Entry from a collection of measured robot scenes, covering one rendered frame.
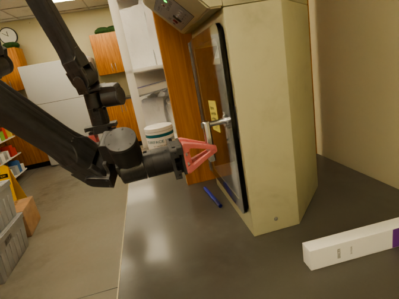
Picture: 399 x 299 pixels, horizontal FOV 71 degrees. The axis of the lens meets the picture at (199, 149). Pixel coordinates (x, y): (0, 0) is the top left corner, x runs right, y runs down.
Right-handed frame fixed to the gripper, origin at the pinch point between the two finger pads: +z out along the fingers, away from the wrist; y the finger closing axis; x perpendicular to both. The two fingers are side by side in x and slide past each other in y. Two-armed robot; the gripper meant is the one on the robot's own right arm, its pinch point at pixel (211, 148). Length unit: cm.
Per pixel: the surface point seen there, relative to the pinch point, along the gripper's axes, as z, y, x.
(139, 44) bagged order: -8, 135, -37
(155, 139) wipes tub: -12, 67, 10
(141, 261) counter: -20.7, -3.0, 20.3
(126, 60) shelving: -17, 110, -28
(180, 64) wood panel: 1.3, 31.6, -18.7
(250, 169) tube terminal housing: 6.1, -5.2, 5.0
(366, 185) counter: 39.9, 3.7, 21.7
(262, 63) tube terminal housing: 11.7, -5.2, -15.3
